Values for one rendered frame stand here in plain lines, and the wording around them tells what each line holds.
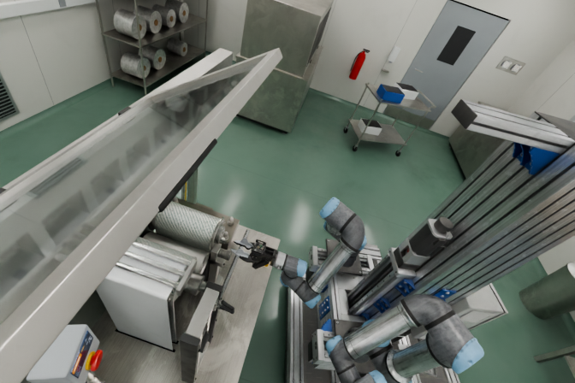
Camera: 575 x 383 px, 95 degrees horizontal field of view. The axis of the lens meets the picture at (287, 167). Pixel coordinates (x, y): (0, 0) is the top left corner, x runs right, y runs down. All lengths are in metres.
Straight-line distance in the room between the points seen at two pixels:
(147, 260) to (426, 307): 0.92
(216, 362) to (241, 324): 0.17
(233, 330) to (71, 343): 0.90
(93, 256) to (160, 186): 0.10
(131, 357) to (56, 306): 1.11
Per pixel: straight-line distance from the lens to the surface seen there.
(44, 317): 0.31
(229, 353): 1.39
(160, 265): 0.89
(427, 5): 5.25
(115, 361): 1.41
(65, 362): 0.58
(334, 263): 1.30
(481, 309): 1.62
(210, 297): 0.87
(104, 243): 0.32
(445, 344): 1.14
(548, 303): 3.93
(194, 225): 1.14
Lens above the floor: 2.25
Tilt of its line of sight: 41 degrees down
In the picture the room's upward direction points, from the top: 19 degrees clockwise
